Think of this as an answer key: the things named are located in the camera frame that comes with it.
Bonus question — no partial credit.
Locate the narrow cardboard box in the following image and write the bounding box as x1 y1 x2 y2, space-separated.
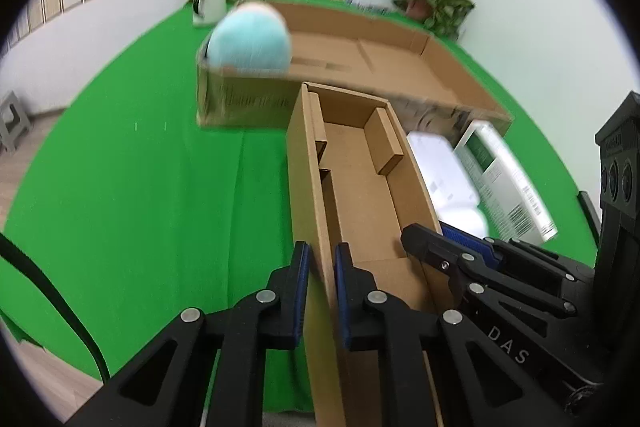
286 82 446 427

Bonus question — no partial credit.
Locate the large cardboard box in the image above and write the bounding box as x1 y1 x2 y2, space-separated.
195 0 515 138

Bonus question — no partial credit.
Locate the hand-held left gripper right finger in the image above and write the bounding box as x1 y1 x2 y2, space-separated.
334 243 566 427

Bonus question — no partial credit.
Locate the light blue plush toy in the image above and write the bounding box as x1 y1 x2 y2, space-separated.
206 1 292 70

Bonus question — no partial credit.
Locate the white medicine box green label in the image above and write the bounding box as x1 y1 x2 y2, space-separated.
452 119 559 245

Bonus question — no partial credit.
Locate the white rounded plastic device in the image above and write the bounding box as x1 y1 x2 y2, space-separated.
406 131 490 239

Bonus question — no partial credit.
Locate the grey plastic stool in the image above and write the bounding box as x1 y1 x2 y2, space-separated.
0 91 33 154

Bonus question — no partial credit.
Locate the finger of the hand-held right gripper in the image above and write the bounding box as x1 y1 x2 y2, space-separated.
401 223 581 318
441 221 596 283

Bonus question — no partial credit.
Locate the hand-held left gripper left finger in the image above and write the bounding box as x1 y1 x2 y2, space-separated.
65 241 312 427

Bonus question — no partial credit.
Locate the pile of small packets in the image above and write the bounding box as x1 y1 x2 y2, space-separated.
330 0 392 14

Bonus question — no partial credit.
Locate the black cable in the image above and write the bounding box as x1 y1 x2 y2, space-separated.
0 233 112 385

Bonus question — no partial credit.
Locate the green cloth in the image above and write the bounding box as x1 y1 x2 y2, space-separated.
0 0 601 413

